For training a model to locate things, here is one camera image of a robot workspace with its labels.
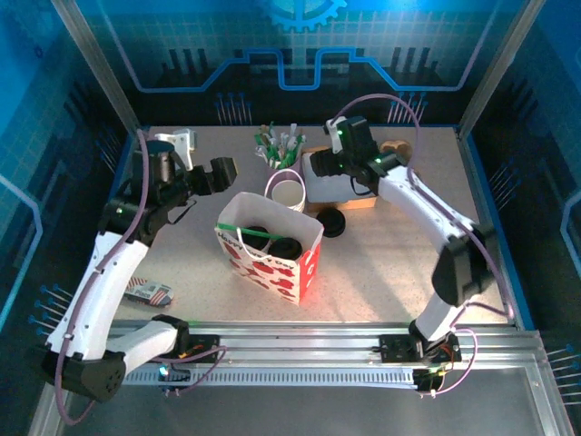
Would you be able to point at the stack of white paper cups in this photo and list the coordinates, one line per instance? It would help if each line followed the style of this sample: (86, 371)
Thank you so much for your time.
(288, 193)

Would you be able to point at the green white straw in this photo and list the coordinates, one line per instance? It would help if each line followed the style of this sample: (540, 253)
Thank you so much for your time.
(263, 153)
(299, 141)
(292, 129)
(271, 129)
(249, 231)

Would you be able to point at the black plastic cup lid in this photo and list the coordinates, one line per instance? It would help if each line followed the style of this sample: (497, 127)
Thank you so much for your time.
(286, 249)
(256, 232)

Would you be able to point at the white red printed paper bag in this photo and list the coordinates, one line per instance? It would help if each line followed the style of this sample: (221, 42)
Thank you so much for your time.
(272, 281)

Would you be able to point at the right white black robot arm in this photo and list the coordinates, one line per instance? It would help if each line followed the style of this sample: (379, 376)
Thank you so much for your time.
(422, 204)

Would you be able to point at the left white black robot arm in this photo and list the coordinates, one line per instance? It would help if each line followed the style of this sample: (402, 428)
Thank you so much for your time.
(109, 281)

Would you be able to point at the stack of white napkins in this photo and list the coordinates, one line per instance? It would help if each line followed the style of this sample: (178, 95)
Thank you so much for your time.
(363, 203)
(331, 188)

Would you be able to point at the stack of pulp cup carriers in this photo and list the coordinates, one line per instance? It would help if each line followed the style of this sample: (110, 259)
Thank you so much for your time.
(397, 147)

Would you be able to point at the pink plastic straw cup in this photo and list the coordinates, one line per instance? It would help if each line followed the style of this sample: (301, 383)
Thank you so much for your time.
(272, 175)

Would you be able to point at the stack of black cup lids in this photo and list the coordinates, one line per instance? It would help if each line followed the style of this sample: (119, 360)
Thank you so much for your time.
(331, 222)

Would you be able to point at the brown paper wrapped stirrer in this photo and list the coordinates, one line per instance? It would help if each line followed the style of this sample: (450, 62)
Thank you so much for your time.
(262, 132)

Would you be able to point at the striped printed snack packet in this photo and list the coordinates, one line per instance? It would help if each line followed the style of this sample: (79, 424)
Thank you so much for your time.
(152, 291)

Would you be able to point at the small black circuit board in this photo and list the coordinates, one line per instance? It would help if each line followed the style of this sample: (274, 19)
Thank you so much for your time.
(429, 379)
(174, 374)

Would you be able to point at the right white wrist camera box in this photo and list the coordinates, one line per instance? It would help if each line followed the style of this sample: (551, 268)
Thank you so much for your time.
(336, 141)

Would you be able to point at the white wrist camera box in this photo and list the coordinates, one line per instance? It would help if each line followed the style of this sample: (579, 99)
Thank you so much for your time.
(336, 141)
(179, 141)

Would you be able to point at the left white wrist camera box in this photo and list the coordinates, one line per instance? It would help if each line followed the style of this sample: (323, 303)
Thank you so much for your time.
(179, 141)

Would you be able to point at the aluminium enclosure post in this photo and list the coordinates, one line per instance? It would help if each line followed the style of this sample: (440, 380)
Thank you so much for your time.
(497, 68)
(97, 59)

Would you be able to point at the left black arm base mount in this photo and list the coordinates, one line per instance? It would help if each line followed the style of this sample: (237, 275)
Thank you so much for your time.
(206, 345)

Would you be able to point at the aluminium rail frame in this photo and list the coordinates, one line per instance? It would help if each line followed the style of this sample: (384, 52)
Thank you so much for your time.
(295, 345)

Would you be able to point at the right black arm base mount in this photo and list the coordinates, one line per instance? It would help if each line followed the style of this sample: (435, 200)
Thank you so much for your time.
(395, 347)

